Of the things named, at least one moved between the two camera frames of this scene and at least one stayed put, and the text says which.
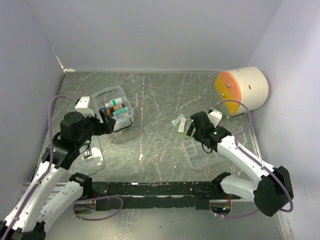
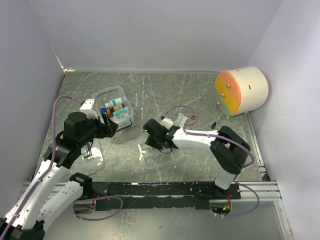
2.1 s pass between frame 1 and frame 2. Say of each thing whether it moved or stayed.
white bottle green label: stayed
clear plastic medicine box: stayed
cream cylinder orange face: stayed
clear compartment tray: moved
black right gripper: moved
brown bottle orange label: stayed
